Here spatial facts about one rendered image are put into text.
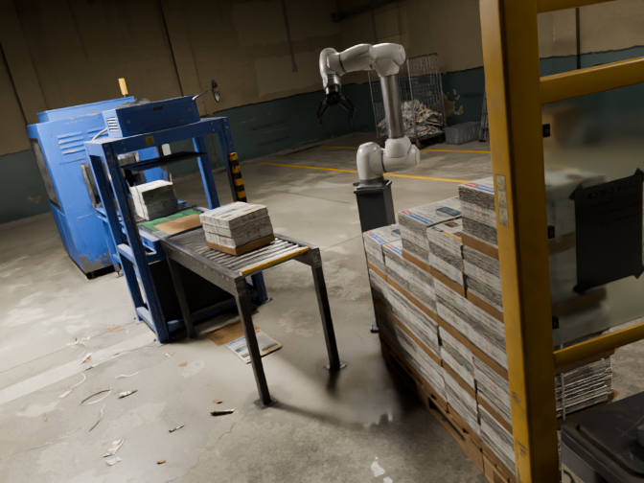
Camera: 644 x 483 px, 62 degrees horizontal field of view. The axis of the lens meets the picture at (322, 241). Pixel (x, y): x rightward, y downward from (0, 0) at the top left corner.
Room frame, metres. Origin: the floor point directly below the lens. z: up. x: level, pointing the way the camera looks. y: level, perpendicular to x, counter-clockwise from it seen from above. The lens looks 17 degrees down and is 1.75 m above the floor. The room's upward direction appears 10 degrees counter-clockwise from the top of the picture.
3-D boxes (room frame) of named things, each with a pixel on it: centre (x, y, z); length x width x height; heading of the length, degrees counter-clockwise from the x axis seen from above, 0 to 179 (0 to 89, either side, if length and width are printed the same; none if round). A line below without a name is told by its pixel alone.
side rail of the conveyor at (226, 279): (3.27, 0.82, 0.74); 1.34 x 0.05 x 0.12; 31
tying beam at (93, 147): (4.28, 1.12, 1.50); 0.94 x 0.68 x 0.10; 121
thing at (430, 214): (2.34, -0.59, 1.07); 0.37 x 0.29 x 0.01; 105
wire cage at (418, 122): (10.87, -2.15, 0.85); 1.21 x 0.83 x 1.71; 31
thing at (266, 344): (3.43, 0.61, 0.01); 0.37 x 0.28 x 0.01; 31
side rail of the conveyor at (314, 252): (3.53, 0.38, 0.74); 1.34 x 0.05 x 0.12; 31
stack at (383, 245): (2.47, -0.56, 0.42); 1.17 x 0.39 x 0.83; 13
